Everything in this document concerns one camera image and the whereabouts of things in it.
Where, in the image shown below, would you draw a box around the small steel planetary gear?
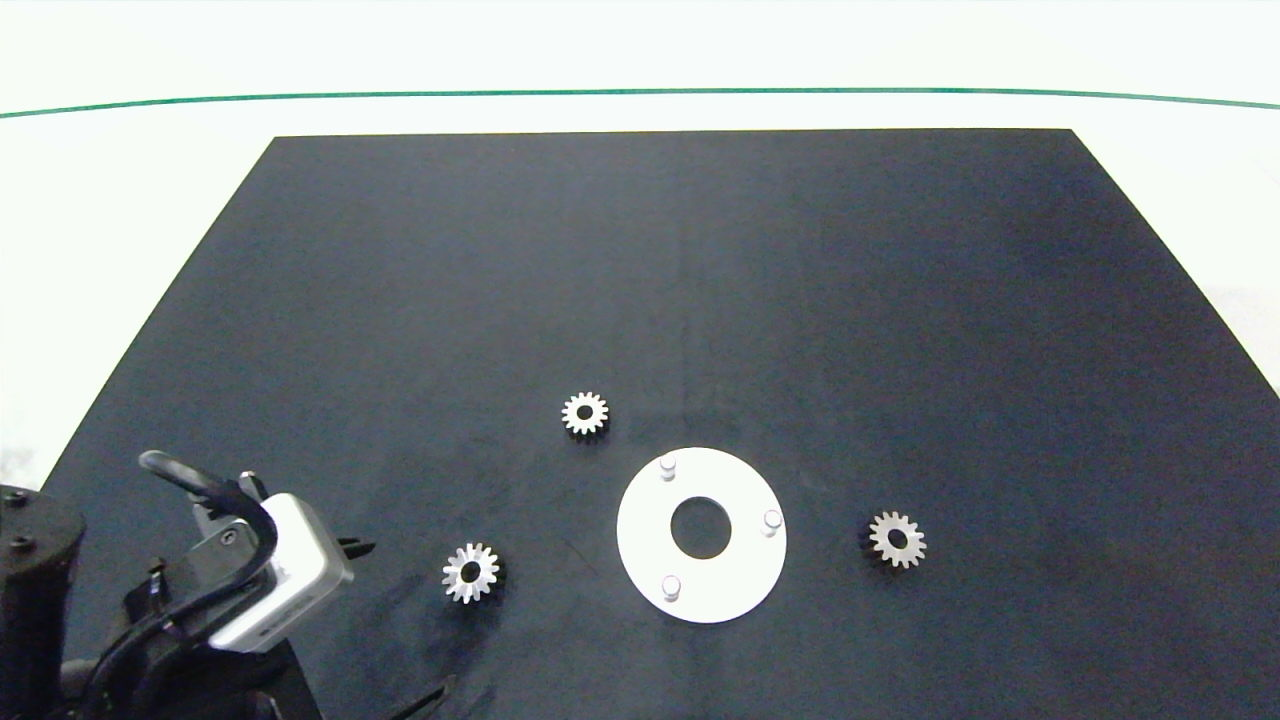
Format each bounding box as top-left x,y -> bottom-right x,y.
867,511 -> 928,570
442,542 -> 502,605
561,391 -> 610,437

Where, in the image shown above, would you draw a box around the round white plate with pins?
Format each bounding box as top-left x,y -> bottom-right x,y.
616,446 -> 788,625

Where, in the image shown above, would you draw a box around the dark rectangular mat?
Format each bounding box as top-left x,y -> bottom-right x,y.
0,128 -> 1280,720

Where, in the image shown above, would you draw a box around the silver boxy wrist camera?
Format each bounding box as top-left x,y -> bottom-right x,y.
205,492 -> 356,654

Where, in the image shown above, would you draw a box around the black cable loop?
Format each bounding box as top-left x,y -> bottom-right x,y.
80,450 -> 279,720

